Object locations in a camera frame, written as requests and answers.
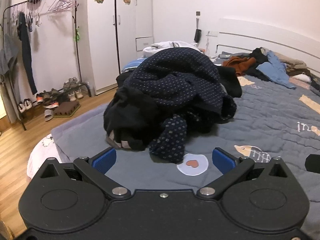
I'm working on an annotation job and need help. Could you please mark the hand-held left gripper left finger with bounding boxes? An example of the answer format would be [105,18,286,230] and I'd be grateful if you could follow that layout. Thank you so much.
[37,148,132,200]

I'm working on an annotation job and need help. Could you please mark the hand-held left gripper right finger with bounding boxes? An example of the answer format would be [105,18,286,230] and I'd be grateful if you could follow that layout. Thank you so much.
[196,147,292,200]

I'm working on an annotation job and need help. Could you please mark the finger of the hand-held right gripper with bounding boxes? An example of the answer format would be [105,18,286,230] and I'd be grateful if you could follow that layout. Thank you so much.
[305,154,320,173]

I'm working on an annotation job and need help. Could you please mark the navy dotted orange-lined top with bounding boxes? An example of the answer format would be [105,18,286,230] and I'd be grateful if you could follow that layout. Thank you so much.
[116,47,238,130]

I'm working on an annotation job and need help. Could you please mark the black clothes rack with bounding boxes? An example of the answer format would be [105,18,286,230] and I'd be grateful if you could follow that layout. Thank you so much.
[0,0,92,130]

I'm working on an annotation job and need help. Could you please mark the black fleece garment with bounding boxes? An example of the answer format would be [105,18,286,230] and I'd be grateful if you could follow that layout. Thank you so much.
[104,90,160,152]

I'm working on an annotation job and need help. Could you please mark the navy square-print garment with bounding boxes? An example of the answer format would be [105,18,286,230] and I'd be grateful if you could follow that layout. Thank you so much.
[149,114,188,164]

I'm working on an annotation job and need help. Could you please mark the grey-blue printed quilt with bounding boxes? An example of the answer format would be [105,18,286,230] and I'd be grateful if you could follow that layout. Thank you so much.
[51,52,320,205]

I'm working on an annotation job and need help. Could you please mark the pink bedsheet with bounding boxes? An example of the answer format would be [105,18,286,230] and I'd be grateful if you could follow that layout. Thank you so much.
[26,134,73,180]

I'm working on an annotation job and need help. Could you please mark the brown basket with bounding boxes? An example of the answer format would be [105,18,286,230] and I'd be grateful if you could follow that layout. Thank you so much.
[54,101,81,117]

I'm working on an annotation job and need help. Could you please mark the row of shoes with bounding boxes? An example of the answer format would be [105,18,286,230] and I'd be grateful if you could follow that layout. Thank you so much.
[17,77,85,113]

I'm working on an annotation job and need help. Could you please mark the white pillow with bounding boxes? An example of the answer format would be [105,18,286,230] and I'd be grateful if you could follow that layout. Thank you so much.
[291,73,312,83]

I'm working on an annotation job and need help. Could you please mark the blue striped garment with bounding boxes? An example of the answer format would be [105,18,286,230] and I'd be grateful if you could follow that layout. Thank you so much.
[121,57,148,74]

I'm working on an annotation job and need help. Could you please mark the rust brown garment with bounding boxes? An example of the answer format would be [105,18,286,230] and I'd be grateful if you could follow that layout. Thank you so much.
[222,56,257,77]

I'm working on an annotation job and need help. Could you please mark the blue denim shirt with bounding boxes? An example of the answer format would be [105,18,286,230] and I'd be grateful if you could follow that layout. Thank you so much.
[256,51,297,89]

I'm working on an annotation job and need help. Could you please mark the khaki garment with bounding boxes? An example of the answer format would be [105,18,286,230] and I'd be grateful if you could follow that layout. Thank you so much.
[277,52,310,77]

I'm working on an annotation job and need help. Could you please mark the white wardrobe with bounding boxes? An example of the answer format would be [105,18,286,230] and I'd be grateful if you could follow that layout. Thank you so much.
[86,0,154,95]

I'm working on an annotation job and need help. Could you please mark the black crumpled garment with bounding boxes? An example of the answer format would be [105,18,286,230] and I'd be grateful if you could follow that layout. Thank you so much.
[246,47,270,80]

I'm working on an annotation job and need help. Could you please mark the white garment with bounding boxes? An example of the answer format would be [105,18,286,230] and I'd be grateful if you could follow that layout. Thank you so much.
[142,41,200,58]

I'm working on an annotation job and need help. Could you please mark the white headboard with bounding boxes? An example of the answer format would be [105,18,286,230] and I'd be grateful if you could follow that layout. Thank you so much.
[216,18,320,80]

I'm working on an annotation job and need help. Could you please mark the dark hanging pants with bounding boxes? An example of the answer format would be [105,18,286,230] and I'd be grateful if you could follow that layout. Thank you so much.
[17,12,38,95]

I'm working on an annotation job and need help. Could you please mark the grey hanging garment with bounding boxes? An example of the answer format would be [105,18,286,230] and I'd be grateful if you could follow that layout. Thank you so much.
[0,32,19,75]

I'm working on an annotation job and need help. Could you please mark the bunch of pink hangers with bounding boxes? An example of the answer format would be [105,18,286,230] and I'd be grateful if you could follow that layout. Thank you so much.
[10,0,79,18]

